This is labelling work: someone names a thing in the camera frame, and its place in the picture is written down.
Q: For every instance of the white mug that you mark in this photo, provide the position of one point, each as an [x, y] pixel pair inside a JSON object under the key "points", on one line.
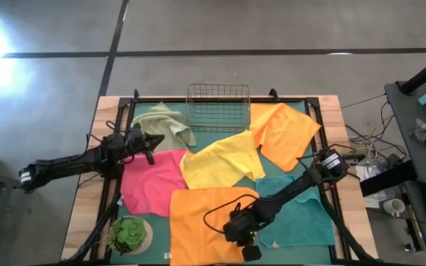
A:
{"points": [[393, 207]]}

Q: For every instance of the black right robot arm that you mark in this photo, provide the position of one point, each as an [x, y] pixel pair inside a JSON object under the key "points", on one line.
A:
{"points": [[294, 184]]}

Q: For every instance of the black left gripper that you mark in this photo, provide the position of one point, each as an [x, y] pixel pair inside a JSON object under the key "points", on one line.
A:
{"points": [[138, 140]]}

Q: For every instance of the grey side desk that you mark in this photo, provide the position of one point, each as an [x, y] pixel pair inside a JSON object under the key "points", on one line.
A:
{"points": [[405, 125]]}

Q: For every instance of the potted green succulent plant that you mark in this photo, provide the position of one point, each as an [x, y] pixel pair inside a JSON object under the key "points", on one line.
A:
{"points": [[129, 234]]}

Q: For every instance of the black monitor pole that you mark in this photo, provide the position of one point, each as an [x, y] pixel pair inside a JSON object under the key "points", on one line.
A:
{"points": [[424, 74]]}

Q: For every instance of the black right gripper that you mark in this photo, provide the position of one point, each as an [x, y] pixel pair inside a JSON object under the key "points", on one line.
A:
{"points": [[240, 229]]}

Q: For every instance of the teal microfiber towel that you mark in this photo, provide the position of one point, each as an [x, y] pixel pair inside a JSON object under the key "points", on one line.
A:
{"points": [[301, 225]]}

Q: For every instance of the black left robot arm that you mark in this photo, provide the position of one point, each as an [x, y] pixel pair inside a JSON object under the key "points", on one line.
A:
{"points": [[69, 162]]}

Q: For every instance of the black desk leg bar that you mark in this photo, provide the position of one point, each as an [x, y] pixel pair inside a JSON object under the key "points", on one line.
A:
{"points": [[387, 179]]}

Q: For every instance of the light green microfiber towel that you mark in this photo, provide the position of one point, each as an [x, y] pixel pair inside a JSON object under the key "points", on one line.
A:
{"points": [[165, 123]]}

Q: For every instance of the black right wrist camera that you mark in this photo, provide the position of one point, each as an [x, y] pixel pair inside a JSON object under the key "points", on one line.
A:
{"points": [[251, 253]]}

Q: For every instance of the pink microfiber towel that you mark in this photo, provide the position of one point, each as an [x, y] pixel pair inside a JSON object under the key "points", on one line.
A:
{"points": [[150, 184]]}

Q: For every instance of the orange microfiber towel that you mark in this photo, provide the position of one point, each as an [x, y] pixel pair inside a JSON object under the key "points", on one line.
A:
{"points": [[194, 229], [283, 136]]}

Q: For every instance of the yellow microfiber towel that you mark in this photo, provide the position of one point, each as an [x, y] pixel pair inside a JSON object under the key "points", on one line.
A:
{"points": [[220, 162]]}

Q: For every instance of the black metal rig frame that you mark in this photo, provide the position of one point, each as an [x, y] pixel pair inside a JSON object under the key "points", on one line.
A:
{"points": [[150, 99]]}

